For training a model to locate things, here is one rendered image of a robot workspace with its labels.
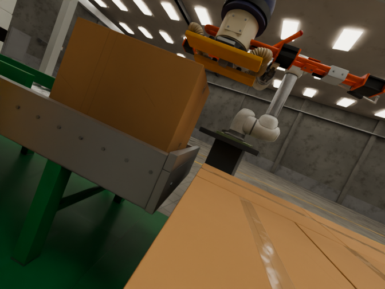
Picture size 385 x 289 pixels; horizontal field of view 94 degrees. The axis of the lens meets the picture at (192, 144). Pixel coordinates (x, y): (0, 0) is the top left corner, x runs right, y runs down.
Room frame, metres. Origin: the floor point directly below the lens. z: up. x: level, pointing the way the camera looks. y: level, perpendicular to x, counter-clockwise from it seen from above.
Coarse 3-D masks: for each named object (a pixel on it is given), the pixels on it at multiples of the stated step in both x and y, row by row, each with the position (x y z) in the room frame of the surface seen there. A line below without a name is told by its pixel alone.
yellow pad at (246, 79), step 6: (198, 54) 0.96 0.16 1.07; (198, 60) 0.98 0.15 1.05; (204, 60) 0.95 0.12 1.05; (210, 60) 0.95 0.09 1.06; (216, 60) 0.98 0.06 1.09; (204, 66) 1.02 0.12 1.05; (210, 66) 0.98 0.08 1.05; (216, 66) 0.95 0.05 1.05; (228, 66) 0.94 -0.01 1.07; (216, 72) 1.03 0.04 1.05; (222, 72) 0.99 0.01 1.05; (228, 72) 0.95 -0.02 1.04; (234, 72) 0.92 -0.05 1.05; (240, 72) 0.92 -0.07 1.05; (234, 78) 0.99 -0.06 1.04; (240, 78) 0.95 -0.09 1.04; (246, 78) 0.92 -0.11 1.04; (252, 78) 0.90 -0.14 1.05; (246, 84) 0.99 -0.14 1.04; (252, 84) 0.96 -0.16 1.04
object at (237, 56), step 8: (192, 32) 0.77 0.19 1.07; (192, 40) 0.80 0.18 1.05; (200, 40) 0.77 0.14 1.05; (208, 40) 0.76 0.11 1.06; (200, 48) 0.84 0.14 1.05; (208, 48) 0.80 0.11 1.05; (216, 48) 0.77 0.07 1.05; (224, 48) 0.74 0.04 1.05; (232, 48) 0.74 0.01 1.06; (240, 48) 0.77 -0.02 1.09; (216, 56) 0.84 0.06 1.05; (224, 56) 0.81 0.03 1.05; (232, 56) 0.77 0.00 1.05; (240, 56) 0.74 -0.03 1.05; (248, 56) 0.72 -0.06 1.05; (256, 56) 0.72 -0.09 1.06; (240, 64) 0.81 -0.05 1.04; (248, 64) 0.78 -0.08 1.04; (256, 64) 0.75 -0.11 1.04
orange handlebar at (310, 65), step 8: (208, 24) 0.89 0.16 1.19; (208, 32) 0.93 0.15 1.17; (216, 32) 0.92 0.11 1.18; (272, 48) 0.82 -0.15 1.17; (296, 64) 0.84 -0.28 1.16; (304, 64) 0.83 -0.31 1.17; (312, 64) 0.79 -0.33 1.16; (320, 64) 0.79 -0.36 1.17; (320, 72) 0.82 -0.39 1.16; (344, 80) 0.80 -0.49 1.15; (352, 80) 0.77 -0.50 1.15; (360, 80) 0.76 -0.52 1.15
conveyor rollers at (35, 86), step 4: (32, 84) 1.14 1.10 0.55; (36, 84) 1.24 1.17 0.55; (32, 88) 1.05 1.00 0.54; (36, 88) 1.08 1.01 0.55; (40, 88) 1.18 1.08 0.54; (44, 88) 1.21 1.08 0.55; (48, 88) 1.33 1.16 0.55; (40, 92) 1.01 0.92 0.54; (44, 92) 1.04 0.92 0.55; (48, 92) 1.15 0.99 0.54; (48, 96) 0.98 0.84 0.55
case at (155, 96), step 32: (96, 32) 0.78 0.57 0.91; (64, 64) 0.79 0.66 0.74; (96, 64) 0.77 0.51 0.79; (128, 64) 0.75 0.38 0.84; (160, 64) 0.73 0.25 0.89; (192, 64) 0.72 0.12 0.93; (64, 96) 0.78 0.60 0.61; (96, 96) 0.76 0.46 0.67; (128, 96) 0.74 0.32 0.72; (160, 96) 0.73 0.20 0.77; (192, 96) 0.75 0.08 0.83; (128, 128) 0.74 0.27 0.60; (160, 128) 0.72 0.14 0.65; (192, 128) 1.07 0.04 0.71
